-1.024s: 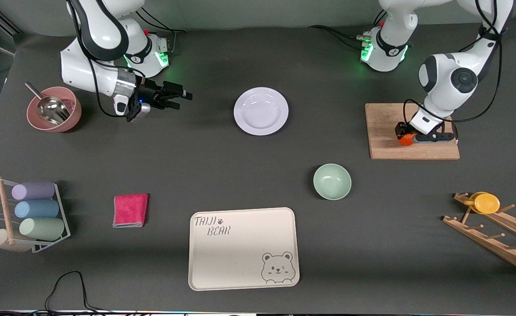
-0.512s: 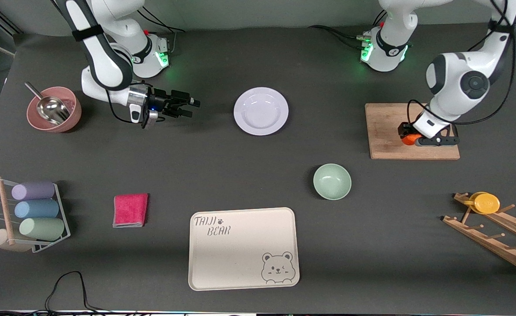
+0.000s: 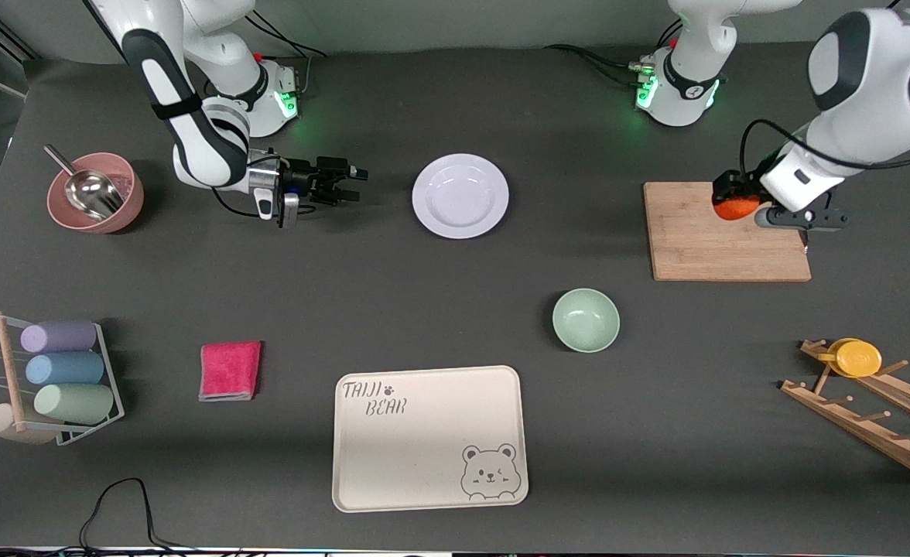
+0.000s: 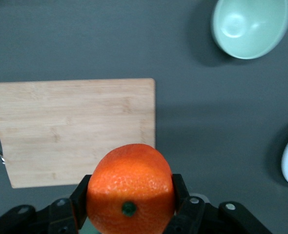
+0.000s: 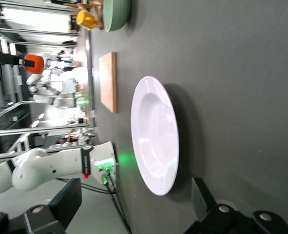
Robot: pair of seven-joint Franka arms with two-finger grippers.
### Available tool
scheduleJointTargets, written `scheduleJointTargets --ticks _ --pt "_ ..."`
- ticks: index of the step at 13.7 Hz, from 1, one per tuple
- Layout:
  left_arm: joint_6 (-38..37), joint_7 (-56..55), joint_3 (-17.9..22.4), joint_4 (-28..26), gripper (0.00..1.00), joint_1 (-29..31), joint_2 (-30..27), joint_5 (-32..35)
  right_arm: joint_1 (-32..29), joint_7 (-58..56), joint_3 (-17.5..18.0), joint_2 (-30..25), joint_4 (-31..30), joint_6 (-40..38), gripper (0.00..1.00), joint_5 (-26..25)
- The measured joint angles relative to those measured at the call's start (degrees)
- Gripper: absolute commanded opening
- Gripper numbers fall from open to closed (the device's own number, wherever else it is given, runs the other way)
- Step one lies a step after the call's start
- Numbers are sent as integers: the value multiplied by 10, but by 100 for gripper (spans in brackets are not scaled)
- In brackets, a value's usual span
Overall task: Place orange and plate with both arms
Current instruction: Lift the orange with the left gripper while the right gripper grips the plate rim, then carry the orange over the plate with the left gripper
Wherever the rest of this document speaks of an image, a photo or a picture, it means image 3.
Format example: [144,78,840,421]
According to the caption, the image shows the wooden peg cup rack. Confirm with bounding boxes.
[780,338,910,488]

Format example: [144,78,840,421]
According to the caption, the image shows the thin black looped cable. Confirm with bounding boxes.
[78,477,193,554]

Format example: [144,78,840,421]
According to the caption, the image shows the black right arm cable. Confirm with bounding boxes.
[211,186,282,221]

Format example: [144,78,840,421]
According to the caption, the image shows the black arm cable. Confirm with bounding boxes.
[211,186,282,221]
[739,118,910,180]

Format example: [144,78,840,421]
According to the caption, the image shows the metal scoop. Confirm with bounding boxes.
[43,144,125,223]

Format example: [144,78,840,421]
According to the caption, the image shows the white wire cup holder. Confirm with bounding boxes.
[0,311,125,447]

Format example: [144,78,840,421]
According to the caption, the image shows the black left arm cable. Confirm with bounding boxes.
[739,118,910,180]

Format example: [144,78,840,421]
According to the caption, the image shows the yellow cup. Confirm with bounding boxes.
[826,338,883,378]

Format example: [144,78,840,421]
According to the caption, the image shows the blue cup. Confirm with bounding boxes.
[25,352,105,386]

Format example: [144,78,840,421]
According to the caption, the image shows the white round plate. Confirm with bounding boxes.
[412,153,511,240]

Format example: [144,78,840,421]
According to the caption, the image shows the wooden cutting board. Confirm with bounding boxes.
[643,181,813,282]

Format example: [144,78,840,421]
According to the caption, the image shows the pale green bowl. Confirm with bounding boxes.
[552,288,621,354]

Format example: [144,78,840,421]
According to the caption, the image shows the purple cup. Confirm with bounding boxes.
[20,319,98,354]

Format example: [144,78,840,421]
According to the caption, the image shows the pink bowl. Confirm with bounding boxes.
[46,152,145,234]

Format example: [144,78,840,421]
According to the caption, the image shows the green cup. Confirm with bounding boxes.
[33,383,115,425]

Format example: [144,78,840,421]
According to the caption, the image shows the black base power cable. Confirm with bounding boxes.
[246,12,328,94]
[544,44,645,87]

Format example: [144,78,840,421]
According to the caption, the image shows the pink folded cloth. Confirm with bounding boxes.
[198,340,262,402]

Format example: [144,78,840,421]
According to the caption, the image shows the cream tray with bear print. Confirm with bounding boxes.
[332,365,529,514]

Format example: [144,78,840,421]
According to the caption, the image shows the orange fruit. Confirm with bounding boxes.
[713,193,762,222]

